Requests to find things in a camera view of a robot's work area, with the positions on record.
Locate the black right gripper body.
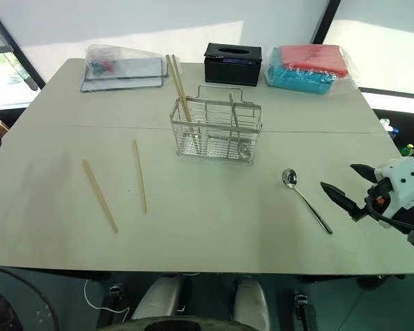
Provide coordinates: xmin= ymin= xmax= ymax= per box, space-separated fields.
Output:
xmin=348 ymin=176 xmax=393 ymax=223

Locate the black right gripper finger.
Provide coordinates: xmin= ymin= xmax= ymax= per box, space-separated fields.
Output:
xmin=350 ymin=163 xmax=377 ymax=184
xmin=319 ymin=181 xmax=362 ymax=217

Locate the clear plastic bottle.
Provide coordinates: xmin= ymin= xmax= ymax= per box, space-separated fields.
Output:
xmin=378 ymin=117 xmax=402 ymax=139

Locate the silver metal spoon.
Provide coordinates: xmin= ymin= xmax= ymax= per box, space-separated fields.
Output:
xmin=281 ymin=168 xmax=334 ymax=236

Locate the clear plastic cloth bag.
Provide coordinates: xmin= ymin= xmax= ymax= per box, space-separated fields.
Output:
xmin=263 ymin=43 xmax=361 ymax=98

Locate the blue folded cloth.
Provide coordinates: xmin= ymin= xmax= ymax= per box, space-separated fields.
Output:
xmin=266 ymin=47 xmax=335 ymax=96

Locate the black table caster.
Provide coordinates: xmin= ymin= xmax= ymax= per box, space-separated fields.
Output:
xmin=293 ymin=290 xmax=319 ymax=331
xmin=107 ymin=283 xmax=126 ymax=313

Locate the red folded cloth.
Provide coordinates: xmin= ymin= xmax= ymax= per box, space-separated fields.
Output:
xmin=278 ymin=43 xmax=349 ymax=79

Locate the silver right robot leg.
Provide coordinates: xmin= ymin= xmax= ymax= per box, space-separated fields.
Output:
xmin=231 ymin=275 xmax=271 ymax=331

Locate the silver robot leg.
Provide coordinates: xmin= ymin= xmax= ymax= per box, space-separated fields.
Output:
xmin=231 ymin=275 xmax=271 ymax=331
xmin=130 ymin=275 xmax=191 ymax=322

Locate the black tissue box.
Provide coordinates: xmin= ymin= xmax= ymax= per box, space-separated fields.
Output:
xmin=203 ymin=42 xmax=263 ymax=86

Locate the wooden chopstick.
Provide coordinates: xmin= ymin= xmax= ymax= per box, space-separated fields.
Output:
xmin=131 ymin=139 xmax=148 ymax=214
xmin=81 ymin=159 xmax=119 ymax=234
xmin=171 ymin=54 xmax=201 ymax=154
xmin=165 ymin=54 xmax=196 ymax=154

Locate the silver left robot leg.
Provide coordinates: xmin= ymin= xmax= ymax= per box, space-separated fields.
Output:
xmin=130 ymin=275 xmax=191 ymax=322

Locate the dark rounded robot torso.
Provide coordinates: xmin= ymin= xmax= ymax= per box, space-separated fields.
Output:
xmin=101 ymin=314 xmax=230 ymax=331

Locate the clear bag with framed boards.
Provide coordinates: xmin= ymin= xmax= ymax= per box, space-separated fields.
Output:
xmin=79 ymin=43 xmax=184 ymax=94

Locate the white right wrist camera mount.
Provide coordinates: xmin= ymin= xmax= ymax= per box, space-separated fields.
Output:
xmin=373 ymin=157 xmax=414 ymax=230

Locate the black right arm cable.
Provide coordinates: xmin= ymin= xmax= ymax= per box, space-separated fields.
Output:
xmin=364 ymin=194 xmax=414 ymax=234

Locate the metal wire cutlery basket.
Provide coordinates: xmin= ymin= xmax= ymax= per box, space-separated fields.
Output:
xmin=168 ymin=84 xmax=263 ymax=167

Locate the black window frame post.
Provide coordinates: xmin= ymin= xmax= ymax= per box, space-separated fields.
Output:
xmin=311 ymin=0 xmax=343 ymax=46
xmin=0 ymin=0 xmax=46 ymax=91

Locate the thin white cable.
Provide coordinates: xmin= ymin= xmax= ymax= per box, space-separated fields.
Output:
xmin=83 ymin=278 xmax=131 ymax=315

